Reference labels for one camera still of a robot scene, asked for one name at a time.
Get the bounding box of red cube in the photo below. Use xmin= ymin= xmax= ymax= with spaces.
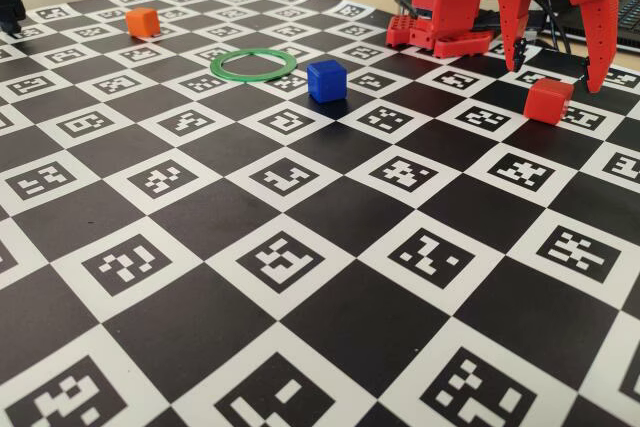
xmin=523 ymin=78 xmax=575 ymax=126

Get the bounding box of black flat power connector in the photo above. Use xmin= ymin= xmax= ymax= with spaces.
xmin=467 ymin=12 xmax=504 ymax=33

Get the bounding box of orange cube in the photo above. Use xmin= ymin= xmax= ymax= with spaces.
xmin=124 ymin=7 xmax=162 ymax=42

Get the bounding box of green ring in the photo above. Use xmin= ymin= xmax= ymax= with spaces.
xmin=209 ymin=48 xmax=299 ymax=83

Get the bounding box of black white marker mat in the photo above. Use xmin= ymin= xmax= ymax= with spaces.
xmin=0 ymin=0 xmax=640 ymax=427

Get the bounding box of black cable with plug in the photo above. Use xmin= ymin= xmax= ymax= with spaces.
xmin=532 ymin=0 xmax=574 ymax=56

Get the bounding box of blue cube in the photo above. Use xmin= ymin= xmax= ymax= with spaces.
xmin=306 ymin=59 xmax=348 ymax=104

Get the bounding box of black camera stand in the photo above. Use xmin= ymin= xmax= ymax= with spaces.
xmin=0 ymin=0 xmax=27 ymax=39

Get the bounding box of black laptop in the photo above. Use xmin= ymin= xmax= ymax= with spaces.
xmin=537 ymin=0 xmax=640 ymax=53

